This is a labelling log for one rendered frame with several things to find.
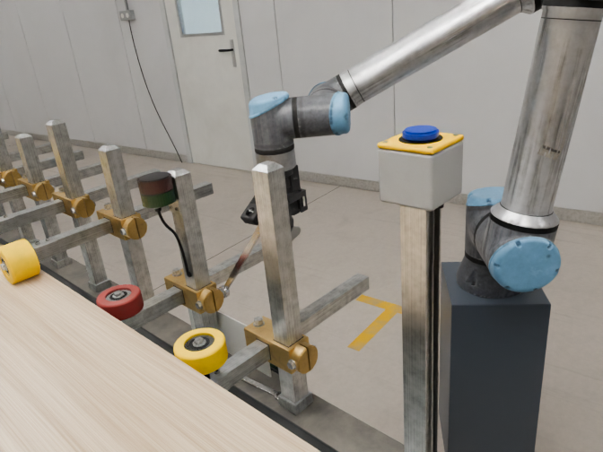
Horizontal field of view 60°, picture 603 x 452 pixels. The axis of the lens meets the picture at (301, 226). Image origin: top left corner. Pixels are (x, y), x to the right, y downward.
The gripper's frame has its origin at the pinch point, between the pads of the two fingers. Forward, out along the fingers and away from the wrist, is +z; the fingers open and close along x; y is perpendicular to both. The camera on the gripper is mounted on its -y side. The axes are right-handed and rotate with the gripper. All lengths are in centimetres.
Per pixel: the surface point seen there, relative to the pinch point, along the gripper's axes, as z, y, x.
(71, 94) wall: 26, 189, 546
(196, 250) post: -13.3, -26.9, -5.8
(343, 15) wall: -38, 228, 160
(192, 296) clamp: -4.0, -29.4, -5.0
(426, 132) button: -41, -27, -56
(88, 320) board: -8.8, -49.0, -2.9
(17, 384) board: -9, -64, -11
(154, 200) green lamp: -26.2, -33.2, -6.2
